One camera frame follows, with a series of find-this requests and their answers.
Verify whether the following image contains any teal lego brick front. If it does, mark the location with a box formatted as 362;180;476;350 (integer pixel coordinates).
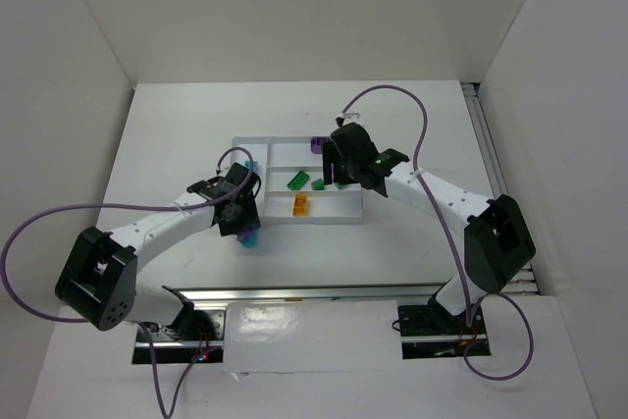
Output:
236;234;258;248

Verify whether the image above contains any teal lego brick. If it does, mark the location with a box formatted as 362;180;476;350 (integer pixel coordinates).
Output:
236;234;258;248
244;160;259;173

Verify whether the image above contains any green lego brick small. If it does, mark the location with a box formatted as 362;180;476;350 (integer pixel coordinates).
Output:
311;179;325;191

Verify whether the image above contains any yellow lego brick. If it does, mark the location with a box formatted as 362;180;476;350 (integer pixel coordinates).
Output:
292;194;308;217

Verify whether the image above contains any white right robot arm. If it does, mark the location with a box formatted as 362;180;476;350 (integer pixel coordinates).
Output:
322;123;536;325

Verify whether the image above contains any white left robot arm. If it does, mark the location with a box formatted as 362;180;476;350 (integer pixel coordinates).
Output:
55;163;261;338

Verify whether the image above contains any white divided plastic tray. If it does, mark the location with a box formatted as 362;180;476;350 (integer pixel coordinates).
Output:
232;136;364;226

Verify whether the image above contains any aluminium front rail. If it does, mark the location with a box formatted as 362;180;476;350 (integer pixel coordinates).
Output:
157;284;442;306

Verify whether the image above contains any aluminium rail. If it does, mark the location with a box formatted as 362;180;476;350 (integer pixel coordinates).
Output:
157;284;442;306
461;82;538;292

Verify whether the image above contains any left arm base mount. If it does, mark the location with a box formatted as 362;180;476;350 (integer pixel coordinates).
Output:
145;304;227;365

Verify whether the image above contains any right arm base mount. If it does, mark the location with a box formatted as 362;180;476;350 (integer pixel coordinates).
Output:
391;304;491;360

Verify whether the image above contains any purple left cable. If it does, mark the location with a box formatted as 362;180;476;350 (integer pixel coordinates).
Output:
0;147;256;419

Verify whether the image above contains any aluminium right side rail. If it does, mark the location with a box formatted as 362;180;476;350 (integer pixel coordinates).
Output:
461;82;538;292

